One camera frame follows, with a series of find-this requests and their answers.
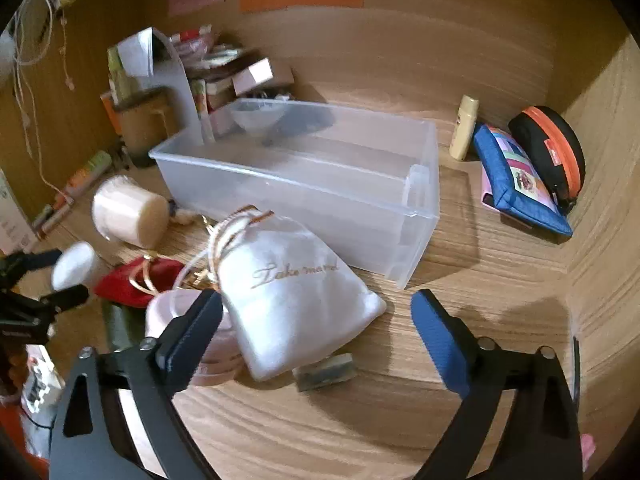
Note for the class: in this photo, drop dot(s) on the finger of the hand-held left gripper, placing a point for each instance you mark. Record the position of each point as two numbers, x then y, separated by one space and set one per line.
62 299
30 261

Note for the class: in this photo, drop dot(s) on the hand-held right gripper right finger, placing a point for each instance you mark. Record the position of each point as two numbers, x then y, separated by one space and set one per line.
440 335

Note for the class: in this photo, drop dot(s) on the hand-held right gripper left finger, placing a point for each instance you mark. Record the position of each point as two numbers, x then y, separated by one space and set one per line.
192 340

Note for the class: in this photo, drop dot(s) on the white cylinder bottle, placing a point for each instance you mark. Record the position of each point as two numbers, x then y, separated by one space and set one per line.
75 265

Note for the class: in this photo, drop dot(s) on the dark green pouch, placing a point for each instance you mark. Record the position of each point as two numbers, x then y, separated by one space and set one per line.
120 325

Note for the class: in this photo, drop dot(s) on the cream cotton pad roll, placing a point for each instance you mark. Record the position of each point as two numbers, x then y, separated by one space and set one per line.
125 210

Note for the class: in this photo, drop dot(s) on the clear plastic storage box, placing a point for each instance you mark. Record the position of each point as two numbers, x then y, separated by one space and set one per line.
300 170

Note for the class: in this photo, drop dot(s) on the wooden desktop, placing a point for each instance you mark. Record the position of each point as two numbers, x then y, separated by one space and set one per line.
500 285

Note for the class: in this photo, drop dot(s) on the white cardboard box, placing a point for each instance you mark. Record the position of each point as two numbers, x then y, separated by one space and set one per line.
12 220

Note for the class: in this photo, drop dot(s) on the red fabric pouch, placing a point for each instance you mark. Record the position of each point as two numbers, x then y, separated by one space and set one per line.
117 285

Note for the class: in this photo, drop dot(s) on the blue patchwork zip pouch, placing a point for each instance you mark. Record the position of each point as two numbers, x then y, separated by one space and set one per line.
520 195

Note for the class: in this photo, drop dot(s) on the brown cylinder container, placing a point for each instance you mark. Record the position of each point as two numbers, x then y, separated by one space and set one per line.
142 125

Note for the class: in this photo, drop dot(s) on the pale yellow lotion tube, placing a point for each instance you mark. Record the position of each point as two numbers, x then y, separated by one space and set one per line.
465 127

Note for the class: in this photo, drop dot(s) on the black orange zip pouch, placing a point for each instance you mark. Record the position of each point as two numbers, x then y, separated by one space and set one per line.
550 140

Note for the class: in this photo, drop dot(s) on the clear plastic bowl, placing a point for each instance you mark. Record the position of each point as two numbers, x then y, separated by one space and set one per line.
257 116

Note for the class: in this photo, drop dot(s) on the small white box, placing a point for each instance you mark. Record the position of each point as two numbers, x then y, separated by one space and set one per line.
252 75

